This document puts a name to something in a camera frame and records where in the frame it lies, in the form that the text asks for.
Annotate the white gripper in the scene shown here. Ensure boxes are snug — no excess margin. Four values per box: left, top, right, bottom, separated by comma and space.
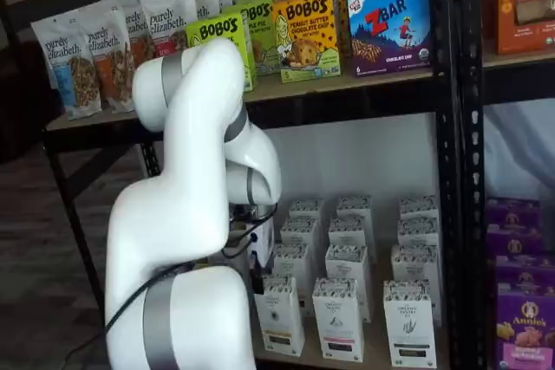
249, 209, 276, 295

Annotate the white box pink strip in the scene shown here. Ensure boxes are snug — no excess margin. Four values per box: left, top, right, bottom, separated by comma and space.
328, 217, 376, 255
311, 277, 367, 362
324, 243, 370, 324
336, 196, 374, 224

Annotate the white box black strip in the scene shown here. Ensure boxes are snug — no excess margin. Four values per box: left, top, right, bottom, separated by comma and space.
383, 279, 436, 368
397, 217, 440, 250
398, 196, 440, 222
391, 243, 444, 328

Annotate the yellow Bobo's peanut butter box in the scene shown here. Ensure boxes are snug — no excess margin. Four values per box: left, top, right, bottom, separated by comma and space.
271, 0, 343, 85

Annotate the purple Annie's box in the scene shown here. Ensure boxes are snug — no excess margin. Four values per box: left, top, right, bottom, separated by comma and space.
485, 224, 546, 263
495, 285, 555, 370
493, 254, 555, 297
485, 198, 543, 233

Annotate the blue Z Bar box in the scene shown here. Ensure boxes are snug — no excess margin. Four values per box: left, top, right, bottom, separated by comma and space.
346, 0, 434, 78

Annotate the orange snack box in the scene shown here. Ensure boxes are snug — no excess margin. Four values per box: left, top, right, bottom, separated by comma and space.
496, 0, 555, 56

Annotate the granola bag orange label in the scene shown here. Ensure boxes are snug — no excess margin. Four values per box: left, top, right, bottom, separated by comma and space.
82, 8, 137, 114
123, 3, 155, 70

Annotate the granola bag red label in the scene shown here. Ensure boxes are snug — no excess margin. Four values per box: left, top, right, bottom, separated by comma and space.
139, 0, 201, 60

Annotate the granola bag blue label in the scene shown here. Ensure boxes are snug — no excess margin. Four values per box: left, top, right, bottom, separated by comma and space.
30, 10, 103, 121

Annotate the dark furniture piece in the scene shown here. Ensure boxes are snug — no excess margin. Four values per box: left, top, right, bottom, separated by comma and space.
0, 38, 60, 163

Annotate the white tarp teal stripe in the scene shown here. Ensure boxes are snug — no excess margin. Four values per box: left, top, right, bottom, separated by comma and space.
483, 99, 555, 204

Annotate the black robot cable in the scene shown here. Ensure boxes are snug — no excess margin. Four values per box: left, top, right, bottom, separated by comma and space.
103, 200, 281, 332

